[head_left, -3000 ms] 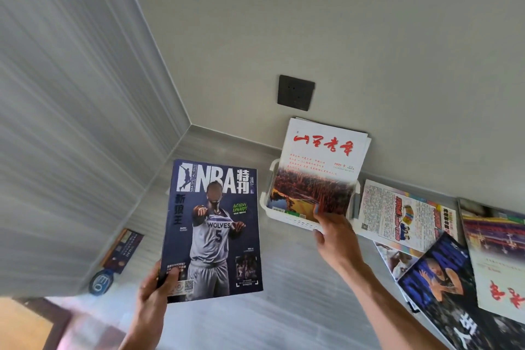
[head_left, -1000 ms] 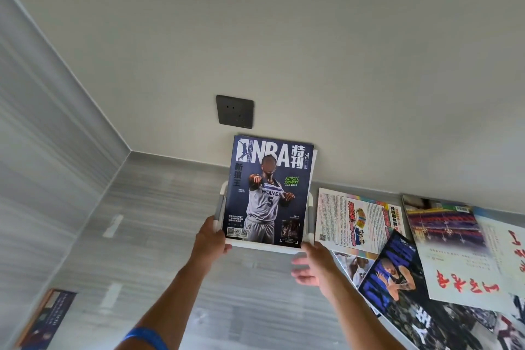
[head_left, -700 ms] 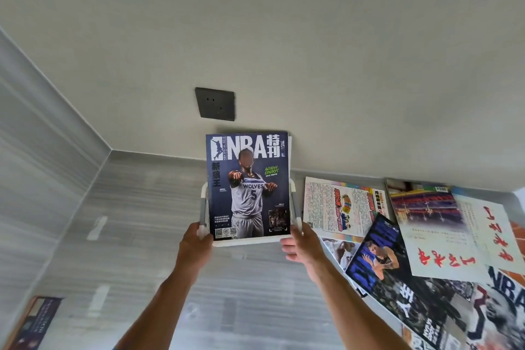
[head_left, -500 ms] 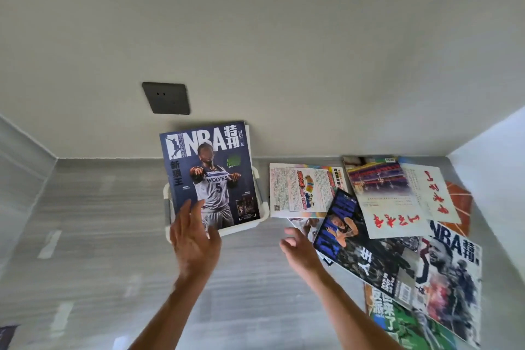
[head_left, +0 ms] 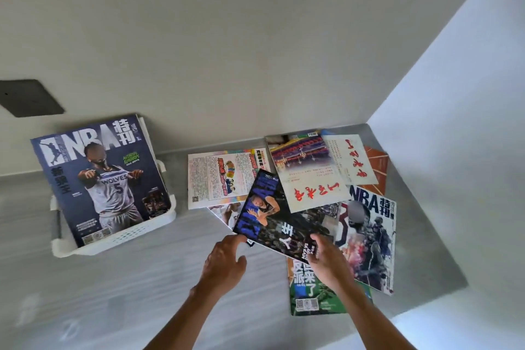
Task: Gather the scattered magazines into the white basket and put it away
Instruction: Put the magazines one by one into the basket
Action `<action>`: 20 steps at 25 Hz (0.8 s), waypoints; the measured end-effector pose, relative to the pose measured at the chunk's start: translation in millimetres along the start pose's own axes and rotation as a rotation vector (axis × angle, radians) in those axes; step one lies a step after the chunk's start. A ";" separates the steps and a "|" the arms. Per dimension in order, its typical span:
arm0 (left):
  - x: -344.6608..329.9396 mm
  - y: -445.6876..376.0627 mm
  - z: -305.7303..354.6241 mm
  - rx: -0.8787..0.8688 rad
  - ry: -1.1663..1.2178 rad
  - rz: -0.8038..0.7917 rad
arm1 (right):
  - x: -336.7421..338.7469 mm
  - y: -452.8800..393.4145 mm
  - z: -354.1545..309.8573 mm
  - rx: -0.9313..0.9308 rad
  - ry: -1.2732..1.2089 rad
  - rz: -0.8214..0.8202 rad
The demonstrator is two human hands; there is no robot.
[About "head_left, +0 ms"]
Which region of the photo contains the red building photo magazine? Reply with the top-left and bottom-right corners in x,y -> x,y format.
265,132 -> 352,214

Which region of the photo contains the white colourful text magazine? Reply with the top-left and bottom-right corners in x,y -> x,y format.
187,148 -> 272,211

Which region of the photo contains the dark basketball magazine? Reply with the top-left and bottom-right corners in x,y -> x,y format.
232,169 -> 331,265

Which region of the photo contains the white plastic basket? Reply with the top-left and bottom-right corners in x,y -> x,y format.
49,116 -> 177,259

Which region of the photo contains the blue basketball player magazine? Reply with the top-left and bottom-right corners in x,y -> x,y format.
30,114 -> 172,249

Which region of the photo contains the person's right forearm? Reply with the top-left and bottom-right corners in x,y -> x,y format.
334,279 -> 418,350

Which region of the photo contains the green cover magazine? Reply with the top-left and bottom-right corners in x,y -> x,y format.
286,255 -> 374,317

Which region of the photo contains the person's right hand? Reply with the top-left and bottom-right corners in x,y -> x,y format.
306,233 -> 356,294

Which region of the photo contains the white player photo magazine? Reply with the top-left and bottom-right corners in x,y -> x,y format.
207,201 -> 247,232

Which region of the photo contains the dark grey wall plate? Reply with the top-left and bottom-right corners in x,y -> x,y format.
0,79 -> 66,118

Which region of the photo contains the orange basketball court magazine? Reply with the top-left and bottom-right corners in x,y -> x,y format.
363,146 -> 390,197

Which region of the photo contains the person's left forearm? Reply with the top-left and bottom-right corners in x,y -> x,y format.
144,286 -> 216,350

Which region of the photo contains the white red calligraphy booklet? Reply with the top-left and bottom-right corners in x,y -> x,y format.
322,134 -> 379,186

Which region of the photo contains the white blue basketball magazine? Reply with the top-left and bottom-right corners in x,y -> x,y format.
333,185 -> 398,296

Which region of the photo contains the person's left hand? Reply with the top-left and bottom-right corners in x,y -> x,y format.
192,234 -> 249,299

